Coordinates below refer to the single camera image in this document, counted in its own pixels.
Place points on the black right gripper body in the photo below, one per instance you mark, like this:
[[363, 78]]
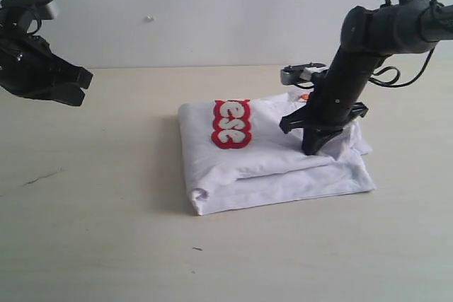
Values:
[[334, 102]]

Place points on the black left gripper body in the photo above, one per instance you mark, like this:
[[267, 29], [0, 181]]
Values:
[[29, 69]]

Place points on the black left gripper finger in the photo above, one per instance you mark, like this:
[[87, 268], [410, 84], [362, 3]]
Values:
[[67, 93], [78, 75]]

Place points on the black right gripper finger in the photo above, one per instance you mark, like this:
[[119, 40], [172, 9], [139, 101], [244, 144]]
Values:
[[315, 138], [295, 120]]

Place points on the white t-shirt red lettering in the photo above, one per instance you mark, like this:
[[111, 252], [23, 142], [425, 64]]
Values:
[[235, 156]]

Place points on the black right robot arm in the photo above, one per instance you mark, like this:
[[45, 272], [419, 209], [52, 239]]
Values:
[[367, 39]]

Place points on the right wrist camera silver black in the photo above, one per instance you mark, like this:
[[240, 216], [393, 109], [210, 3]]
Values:
[[296, 75]]

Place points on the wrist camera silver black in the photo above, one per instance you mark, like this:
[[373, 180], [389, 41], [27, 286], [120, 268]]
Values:
[[46, 9], [296, 75]]

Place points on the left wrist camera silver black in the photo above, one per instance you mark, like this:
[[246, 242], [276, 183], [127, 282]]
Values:
[[46, 9]]

